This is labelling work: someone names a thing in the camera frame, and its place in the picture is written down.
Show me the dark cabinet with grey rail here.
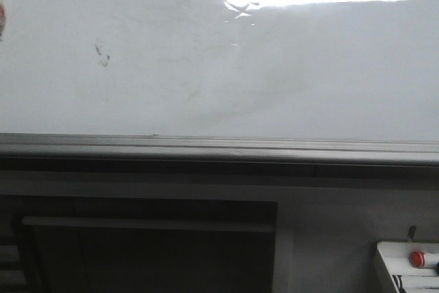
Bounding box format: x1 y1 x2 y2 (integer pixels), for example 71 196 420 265
1 196 277 292

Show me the red emergency stop button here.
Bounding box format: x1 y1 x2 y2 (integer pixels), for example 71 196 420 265
410 251 426 268

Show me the grey aluminium marker tray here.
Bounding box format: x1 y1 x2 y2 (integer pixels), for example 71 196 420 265
1 133 438 180

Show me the black gripper with red part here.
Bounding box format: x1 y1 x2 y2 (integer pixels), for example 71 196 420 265
0 0 7 38

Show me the white control box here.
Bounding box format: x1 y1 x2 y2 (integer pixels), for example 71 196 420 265
374 241 438 292

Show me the white whiteboard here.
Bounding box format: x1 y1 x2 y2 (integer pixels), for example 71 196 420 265
1 0 438 141

